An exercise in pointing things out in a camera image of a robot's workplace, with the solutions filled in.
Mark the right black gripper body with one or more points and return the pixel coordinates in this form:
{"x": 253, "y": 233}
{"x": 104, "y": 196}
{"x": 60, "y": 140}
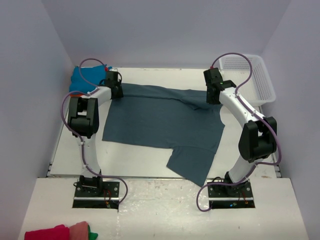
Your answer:
{"x": 212, "y": 100}

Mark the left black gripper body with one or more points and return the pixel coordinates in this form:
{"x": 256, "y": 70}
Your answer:
{"x": 119, "y": 92}

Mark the grey-blue t-shirt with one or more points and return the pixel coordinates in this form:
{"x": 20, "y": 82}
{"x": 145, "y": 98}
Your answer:
{"x": 159, "y": 117}

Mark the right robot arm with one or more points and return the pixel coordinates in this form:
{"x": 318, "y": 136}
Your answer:
{"x": 257, "y": 141}

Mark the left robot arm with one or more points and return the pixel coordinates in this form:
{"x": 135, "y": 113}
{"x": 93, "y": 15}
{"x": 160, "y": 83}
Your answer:
{"x": 83, "y": 121}

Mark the folded blue t-shirt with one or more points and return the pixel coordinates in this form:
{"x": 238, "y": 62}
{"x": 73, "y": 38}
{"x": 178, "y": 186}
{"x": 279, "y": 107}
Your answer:
{"x": 92, "y": 74}

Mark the folded orange t-shirt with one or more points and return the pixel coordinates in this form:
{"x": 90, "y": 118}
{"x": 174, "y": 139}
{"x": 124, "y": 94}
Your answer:
{"x": 76, "y": 95}

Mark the white plastic basket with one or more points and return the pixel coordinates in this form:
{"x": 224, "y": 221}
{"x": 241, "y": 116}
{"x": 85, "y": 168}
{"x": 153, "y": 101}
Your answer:
{"x": 259, "y": 89}

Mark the pink folded cloth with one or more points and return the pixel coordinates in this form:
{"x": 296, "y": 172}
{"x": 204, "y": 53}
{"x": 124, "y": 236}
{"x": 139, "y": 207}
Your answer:
{"x": 79, "y": 231}

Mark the green cloth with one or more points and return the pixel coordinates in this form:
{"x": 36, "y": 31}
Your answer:
{"x": 91, "y": 235}

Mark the magenta folded cloth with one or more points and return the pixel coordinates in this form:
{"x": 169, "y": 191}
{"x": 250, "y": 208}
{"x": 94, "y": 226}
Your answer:
{"x": 59, "y": 232}

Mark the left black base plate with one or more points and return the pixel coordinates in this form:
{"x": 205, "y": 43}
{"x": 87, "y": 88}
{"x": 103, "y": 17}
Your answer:
{"x": 94, "y": 198}

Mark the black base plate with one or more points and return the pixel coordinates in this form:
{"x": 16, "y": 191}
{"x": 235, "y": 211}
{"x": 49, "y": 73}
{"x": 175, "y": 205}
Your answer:
{"x": 94, "y": 198}
{"x": 231, "y": 197}

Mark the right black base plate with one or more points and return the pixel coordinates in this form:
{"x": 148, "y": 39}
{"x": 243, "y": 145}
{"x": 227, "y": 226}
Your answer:
{"x": 231, "y": 197}

